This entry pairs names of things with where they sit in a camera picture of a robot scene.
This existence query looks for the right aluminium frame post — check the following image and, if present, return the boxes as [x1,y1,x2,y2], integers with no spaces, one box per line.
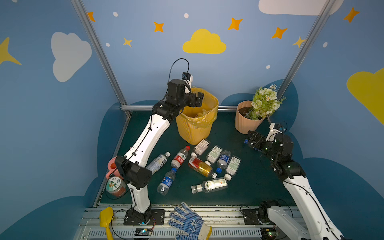
[277,1,336,99]

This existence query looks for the square bottle near bin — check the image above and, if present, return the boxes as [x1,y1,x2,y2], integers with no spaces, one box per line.
[191,139,210,158]

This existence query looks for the front aluminium rail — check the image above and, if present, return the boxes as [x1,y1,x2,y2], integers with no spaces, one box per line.
[71,205,334,240]

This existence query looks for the left aluminium frame post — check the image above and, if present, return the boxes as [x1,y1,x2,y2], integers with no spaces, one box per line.
[71,0,127,107]

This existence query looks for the right green circuit board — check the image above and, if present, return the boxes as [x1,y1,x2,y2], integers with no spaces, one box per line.
[261,228,278,240]

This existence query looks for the blue label bottle front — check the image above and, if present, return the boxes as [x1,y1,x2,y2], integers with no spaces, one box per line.
[157,168,177,196]

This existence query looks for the yellow plastic bin liner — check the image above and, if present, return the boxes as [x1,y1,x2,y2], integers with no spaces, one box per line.
[176,88,219,128]

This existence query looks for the large square bottle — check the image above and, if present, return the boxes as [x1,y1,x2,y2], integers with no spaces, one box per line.
[191,177,229,194]

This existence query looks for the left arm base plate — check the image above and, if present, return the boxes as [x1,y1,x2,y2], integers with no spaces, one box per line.
[123,209,165,226]

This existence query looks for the blue label bottle centre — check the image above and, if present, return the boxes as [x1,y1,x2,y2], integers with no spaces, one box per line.
[217,150,232,173]

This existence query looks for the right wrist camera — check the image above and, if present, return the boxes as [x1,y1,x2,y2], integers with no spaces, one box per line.
[266,123,285,142]

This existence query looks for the green circuit board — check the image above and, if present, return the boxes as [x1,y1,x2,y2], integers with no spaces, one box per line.
[261,228,278,240]
[135,229,153,237]

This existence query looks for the pink watering can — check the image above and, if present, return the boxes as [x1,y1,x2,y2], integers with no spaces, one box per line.
[106,157,121,180]

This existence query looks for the aluminium frame post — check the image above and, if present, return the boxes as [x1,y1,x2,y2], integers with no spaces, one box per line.
[71,0,127,107]
[277,1,336,99]

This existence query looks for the left green circuit board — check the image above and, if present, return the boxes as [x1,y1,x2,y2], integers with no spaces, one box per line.
[135,229,153,237]

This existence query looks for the red label water bottle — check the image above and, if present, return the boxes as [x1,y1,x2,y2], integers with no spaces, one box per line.
[171,146,191,169]

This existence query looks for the red yellow tea bottle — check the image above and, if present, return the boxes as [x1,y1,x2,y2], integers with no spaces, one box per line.
[188,157,217,179]

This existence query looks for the pink ribbed flower pot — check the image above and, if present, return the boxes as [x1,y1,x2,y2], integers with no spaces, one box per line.
[235,101,265,135]

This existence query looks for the rear aluminium frame rail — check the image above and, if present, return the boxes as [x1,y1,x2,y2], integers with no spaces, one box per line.
[121,105,237,112]

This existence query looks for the clear bottle white cap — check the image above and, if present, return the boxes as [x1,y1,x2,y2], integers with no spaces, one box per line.
[146,152,171,174]

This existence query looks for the yellow toy shovel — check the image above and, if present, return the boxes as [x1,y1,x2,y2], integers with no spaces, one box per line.
[100,207,114,240]

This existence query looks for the green white artificial flowers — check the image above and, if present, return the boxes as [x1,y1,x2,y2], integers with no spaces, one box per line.
[245,84,286,121]

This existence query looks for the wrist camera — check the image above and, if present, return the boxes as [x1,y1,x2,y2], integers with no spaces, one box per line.
[182,72,193,87]
[266,123,285,142]

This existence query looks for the square bottle green label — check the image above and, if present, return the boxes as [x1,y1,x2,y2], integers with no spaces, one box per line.
[205,145,223,166]
[224,156,241,181]

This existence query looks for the blue dotted work glove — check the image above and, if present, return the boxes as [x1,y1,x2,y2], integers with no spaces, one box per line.
[168,202,212,240]

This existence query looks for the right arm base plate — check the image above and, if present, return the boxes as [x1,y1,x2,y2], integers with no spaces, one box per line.
[241,209,275,225]

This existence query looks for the round floral tin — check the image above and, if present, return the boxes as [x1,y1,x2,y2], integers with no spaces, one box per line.
[106,176,127,198]

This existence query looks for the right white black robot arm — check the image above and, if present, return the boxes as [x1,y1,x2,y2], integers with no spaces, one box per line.
[245,130,345,240]

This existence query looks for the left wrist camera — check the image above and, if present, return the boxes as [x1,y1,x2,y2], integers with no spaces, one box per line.
[182,72,193,87]

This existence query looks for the yellow ribbed waste bin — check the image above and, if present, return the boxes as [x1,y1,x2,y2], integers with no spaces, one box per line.
[175,87,219,146]

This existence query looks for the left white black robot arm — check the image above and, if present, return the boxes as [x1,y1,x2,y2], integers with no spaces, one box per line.
[115,79,204,224]

